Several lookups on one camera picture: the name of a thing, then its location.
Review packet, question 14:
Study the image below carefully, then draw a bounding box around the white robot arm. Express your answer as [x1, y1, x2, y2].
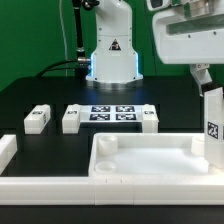
[85, 0, 224, 93]

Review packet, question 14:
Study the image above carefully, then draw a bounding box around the black cable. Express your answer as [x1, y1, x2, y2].
[34, 59, 88, 78]

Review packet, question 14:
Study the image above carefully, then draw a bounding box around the white U-shaped border fence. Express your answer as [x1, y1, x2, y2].
[0, 135, 224, 205]

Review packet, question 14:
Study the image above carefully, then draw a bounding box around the white desk top tray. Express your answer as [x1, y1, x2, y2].
[88, 133, 224, 177]

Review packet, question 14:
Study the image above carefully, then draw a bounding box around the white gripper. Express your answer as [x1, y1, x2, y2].
[146, 0, 224, 97]

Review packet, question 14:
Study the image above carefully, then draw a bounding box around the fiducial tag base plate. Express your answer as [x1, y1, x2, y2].
[80, 105, 142, 123]

